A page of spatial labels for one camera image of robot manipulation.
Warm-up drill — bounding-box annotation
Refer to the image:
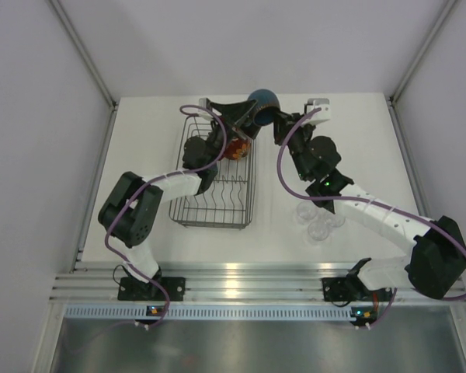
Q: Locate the red cup white inside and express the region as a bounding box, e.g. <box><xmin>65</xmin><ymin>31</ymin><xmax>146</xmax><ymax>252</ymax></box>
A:
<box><xmin>222</xmin><ymin>138</ymin><xmax>252</xmax><ymax>161</ymax></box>

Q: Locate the clear glass back right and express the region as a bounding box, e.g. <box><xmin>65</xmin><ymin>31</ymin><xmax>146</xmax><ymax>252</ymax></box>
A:
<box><xmin>326</xmin><ymin>214</ymin><xmax>346</xmax><ymax>228</ymax></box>

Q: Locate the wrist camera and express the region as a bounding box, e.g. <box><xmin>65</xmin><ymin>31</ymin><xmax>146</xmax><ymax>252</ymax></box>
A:
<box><xmin>197</xmin><ymin>97</ymin><xmax>215</xmax><ymax>121</ymax></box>
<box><xmin>304</xmin><ymin>98</ymin><xmax>332</xmax><ymax>126</ymax></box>

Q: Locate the aluminium frame post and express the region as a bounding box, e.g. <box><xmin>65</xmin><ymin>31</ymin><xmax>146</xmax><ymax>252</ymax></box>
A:
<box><xmin>388</xmin><ymin>0</ymin><xmax>461</xmax><ymax>108</ymax></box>
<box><xmin>46</xmin><ymin>0</ymin><xmax>117</xmax><ymax>110</ymax></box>

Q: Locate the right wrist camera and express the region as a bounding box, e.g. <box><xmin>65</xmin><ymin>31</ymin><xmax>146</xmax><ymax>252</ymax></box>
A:
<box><xmin>304</xmin><ymin>98</ymin><xmax>332</xmax><ymax>126</ymax></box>

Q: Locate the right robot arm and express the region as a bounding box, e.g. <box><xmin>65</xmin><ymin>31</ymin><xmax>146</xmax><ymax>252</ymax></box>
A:
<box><xmin>273</xmin><ymin>110</ymin><xmax>466</xmax><ymax>300</ymax></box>

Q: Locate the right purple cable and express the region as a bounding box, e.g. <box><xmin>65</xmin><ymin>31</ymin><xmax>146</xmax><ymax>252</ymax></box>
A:
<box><xmin>276</xmin><ymin>107</ymin><xmax>466</xmax><ymax>331</ymax></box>

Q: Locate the clear glass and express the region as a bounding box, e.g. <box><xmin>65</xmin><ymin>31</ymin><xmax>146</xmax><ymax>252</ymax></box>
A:
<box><xmin>326</xmin><ymin>214</ymin><xmax>346</xmax><ymax>228</ymax></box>
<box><xmin>307</xmin><ymin>221</ymin><xmax>331</xmax><ymax>244</ymax></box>
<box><xmin>294</xmin><ymin>201</ymin><xmax>318</xmax><ymax>225</ymax></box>

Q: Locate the aluminium mounting rail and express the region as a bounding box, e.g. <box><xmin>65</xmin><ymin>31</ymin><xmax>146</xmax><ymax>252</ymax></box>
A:
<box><xmin>50</xmin><ymin>260</ymin><xmax>466</xmax><ymax>304</ymax></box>

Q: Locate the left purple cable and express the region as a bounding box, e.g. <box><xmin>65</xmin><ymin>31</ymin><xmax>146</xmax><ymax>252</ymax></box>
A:
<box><xmin>103</xmin><ymin>104</ymin><xmax>229</xmax><ymax>327</ymax></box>

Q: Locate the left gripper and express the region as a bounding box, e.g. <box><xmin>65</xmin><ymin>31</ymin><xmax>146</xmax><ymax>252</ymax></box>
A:
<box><xmin>205</xmin><ymin>100</ymin><xmax>267</xmax><ymax>168</ymax></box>

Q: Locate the clear glass back left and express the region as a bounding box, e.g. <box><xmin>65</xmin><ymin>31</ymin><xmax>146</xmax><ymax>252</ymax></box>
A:
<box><xmin>294</xmin><ymin>201</ymin><xmax>318</xmax><ymax>225</ymax></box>

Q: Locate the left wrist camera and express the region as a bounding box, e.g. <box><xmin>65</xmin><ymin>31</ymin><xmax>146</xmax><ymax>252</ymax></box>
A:
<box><xmin>197</xmin><ymin>97</ymin><xmax>215</xmax><ymax>121</ymax></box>

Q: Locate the dark blue cup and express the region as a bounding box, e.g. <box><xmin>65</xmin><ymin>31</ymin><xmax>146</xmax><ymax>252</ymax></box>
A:
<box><xmin>248</xmin><ymin>89</ymin><xmax>280</xmax><ymax>127</ymax></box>

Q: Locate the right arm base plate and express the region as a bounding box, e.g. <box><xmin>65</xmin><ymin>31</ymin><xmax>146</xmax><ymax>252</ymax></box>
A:
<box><xmin>322</xmin><ymin>277</ymin><xmax>356</xmax><ymax>306</ymax></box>

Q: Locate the left aluminium frame post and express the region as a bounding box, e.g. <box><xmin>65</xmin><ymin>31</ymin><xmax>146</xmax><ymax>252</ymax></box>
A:
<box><xmin>46</xmin><ymin>0</ymin><xmax>117</xmax><ymax>110</ymax></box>

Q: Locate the wire dish rack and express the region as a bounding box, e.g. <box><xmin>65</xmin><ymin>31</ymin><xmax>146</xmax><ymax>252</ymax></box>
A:
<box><xmin>166</xmin><ymin>116</ymin><xmax>256</xmax><ymax>230</ymax></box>

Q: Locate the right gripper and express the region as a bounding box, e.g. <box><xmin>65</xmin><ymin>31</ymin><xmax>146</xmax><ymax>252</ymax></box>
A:
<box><xmin>271</xmin><ymin>113</ymin><xmax>316</xmax><ymax>183</ymax></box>

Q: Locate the clear glass front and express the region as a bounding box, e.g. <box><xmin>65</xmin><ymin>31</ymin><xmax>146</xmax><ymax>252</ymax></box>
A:
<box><xmin>307</xmin><ymin>221</ymin><xmax>331</xmax><ymax>244</ymax></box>

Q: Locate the slotted cable duct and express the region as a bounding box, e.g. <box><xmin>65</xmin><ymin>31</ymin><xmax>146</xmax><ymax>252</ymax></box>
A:
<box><xmin>64</xmin><ymin>305</ymin><xmax>361</xmax><ymax>321</ymax></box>

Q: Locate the right aluminium frame post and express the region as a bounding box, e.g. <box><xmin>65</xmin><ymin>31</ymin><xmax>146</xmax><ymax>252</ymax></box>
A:
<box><xmin>388</xmin><ymin>0</ymin><xmax>461</xmax><ymax>108</ymax></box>

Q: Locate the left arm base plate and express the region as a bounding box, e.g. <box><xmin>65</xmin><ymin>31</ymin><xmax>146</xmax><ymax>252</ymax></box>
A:
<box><xmin>117</xmin><ymin>277</ymin><xmax>186</xmax><ymax>302</ymax></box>

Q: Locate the purple cable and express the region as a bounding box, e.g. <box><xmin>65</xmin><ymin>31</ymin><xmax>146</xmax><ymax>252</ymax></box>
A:
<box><xmin>276</xmin><ymin>107</ymin><xmax>466</xmax><ymax>331</ymax></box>
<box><xmin>103</xmin><ymin>104</ymin><xmax>229</xmax><ymax>327</ymax></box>

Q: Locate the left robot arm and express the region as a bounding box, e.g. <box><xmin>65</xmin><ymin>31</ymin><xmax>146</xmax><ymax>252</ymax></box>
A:
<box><xmin>98</xmin><ymin>98</ymin><xmax>259</xmax><ymax>300</ymax></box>

